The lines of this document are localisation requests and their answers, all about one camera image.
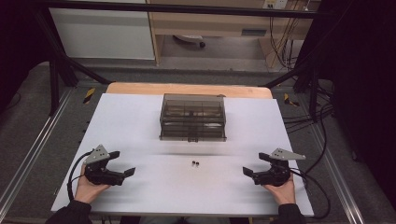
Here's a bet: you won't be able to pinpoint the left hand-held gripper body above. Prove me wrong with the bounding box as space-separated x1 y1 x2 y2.
83 144 125 187

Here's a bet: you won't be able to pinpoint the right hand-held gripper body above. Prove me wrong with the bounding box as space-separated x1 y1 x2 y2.
252 147 306 188

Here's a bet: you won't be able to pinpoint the person's right hand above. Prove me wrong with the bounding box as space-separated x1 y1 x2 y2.
263 175 297 206

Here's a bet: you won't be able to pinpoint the person's left hand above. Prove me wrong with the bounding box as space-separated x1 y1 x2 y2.
74 164 112 204

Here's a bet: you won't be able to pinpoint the white table board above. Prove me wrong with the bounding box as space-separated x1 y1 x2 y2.
50 92 315 217

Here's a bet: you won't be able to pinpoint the wooden table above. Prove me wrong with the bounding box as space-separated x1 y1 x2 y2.
106 81 274 100

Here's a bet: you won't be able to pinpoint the smoky transparent drawer box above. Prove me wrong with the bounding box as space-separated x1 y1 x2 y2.
159 92 228 144

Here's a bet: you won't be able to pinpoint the white cabinet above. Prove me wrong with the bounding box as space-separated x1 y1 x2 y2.
49 7 156 61

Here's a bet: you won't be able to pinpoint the black curtain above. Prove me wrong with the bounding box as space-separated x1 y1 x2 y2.
303 0 396 202
0 0 54 115

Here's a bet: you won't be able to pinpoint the office chair base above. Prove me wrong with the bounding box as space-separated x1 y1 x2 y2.
172 34 206 49

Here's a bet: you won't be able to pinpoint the white power strip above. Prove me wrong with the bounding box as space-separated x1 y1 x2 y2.
262 0 290 10

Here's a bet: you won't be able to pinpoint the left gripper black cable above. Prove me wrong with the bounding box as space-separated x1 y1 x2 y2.
66 150 94 203

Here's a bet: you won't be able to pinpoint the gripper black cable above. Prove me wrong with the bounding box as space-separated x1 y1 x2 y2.
66 150 94 203
289 167 332 220

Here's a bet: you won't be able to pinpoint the black floor cables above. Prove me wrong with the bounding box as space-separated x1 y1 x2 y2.
282 85 335 175

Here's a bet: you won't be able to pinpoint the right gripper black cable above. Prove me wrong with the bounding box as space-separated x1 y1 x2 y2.
289 167 332 220

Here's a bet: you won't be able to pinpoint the aluminium floor rail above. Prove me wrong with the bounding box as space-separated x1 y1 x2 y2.
0 88 75 213
310 123 366 224

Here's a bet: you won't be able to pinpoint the black frame strut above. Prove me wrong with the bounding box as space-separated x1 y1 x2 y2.
263 60 316 90
33 8 112 86

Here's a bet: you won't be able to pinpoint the bundle of hanging cables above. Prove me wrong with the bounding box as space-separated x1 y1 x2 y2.
268 16 301 70

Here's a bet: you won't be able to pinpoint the black frame crossbar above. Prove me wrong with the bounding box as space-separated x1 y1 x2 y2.
36 0 326 20

